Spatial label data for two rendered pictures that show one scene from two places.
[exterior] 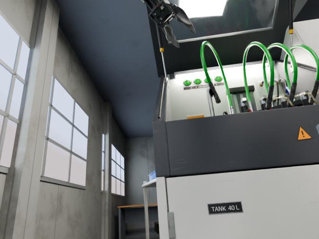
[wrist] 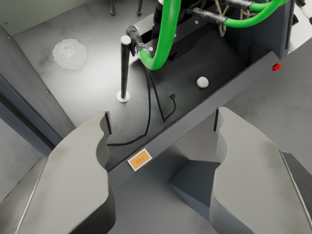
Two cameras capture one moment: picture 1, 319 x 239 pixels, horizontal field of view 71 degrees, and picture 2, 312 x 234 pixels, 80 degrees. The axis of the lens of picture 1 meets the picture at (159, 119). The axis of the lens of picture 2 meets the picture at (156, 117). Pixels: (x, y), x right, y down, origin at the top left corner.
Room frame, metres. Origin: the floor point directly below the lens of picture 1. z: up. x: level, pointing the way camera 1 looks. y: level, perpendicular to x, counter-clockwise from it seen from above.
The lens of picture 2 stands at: (0.67, -0.09, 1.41)
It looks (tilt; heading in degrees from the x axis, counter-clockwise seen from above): 75 degrees down; 275
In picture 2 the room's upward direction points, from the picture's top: 44 degrees clockwise
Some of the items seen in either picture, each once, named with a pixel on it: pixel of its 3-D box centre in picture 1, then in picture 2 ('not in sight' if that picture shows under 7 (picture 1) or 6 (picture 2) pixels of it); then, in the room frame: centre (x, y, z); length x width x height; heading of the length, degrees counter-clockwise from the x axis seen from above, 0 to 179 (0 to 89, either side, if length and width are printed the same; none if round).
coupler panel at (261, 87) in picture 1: (274, 98); not in sight; (1.09, -0.62, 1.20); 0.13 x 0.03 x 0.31; 84
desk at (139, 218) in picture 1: (149, 220); not in sight; (6.22, 0.46, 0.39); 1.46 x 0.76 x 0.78; 90
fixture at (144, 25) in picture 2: not in sight; (181, 30); (0.84, -0.47, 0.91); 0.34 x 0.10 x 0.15; 84
